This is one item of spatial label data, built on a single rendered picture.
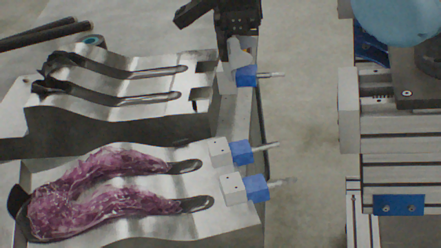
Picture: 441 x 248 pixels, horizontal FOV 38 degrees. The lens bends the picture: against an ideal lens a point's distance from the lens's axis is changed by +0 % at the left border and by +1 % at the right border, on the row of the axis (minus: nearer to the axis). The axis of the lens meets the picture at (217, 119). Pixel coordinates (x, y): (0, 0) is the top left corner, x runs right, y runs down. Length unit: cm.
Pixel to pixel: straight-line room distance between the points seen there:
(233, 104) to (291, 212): 94
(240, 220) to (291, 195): 132
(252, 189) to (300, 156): 146
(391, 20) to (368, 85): 29
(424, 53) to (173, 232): 48
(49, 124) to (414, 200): 73
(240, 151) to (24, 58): 86
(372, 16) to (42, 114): 73
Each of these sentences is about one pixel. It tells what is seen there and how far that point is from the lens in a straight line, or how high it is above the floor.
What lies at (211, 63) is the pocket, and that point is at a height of 88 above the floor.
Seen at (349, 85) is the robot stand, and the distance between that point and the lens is 108.
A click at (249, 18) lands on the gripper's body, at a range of 117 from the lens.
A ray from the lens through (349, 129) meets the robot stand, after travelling 104.
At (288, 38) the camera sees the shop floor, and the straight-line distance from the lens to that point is 336.
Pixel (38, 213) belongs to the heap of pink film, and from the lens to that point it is 111.
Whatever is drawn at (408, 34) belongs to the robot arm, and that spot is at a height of 118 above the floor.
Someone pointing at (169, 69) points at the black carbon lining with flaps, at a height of 88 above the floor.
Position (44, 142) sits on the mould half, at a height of 84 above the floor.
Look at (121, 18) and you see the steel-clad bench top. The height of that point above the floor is 80.
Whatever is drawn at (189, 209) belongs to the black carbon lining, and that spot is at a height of 85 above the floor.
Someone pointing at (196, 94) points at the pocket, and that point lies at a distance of 133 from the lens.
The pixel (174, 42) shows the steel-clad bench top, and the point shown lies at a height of 80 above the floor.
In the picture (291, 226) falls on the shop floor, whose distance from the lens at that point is 224.
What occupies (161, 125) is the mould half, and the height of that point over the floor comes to 87.
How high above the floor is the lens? 157
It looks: 34 degrees down
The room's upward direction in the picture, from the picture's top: 10 degrees counter-clockwise
